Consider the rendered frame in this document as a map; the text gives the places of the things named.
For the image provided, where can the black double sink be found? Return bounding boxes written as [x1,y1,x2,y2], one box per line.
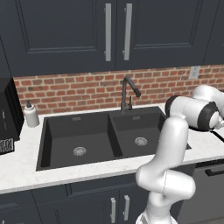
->
[35,106,193,172]

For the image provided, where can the black tap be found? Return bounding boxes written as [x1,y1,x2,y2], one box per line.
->
[120,75,143,115]

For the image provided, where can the dark false drawer front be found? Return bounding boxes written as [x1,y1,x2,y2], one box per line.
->
[66,172,139,197]

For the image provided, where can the white soap dispenser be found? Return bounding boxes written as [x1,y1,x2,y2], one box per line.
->
[23,100,40,129]

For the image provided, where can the dark base cupboard door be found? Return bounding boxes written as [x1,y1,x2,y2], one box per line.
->
[36,190,121,224]
[118,189,152,224]

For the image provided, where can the black countertop appliance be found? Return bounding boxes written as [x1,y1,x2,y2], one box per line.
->
[0,77,25,143]

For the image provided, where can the black patterned small item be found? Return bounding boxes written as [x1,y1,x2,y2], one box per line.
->
[0,137,16,156]

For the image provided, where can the silver wall cupboard handle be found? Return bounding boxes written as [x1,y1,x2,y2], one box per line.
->
[103,3,113,62]
[122,3,133,61]

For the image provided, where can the grey wall socket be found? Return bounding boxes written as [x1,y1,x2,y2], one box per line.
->
[188,66,201,81]

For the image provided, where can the dark wide wall cupboard door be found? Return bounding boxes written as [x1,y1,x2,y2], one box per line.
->
[0,0,118,78]

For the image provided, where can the silver base cupboard handle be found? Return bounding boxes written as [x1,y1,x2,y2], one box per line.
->
[122,194,130,221]
[109,197,117,224]

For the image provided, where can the black dishwasher handle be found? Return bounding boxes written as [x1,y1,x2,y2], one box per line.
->
[205,166,224,178]

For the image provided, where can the dark narrow wall cupboard door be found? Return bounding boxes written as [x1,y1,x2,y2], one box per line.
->
[202,0,224,67]

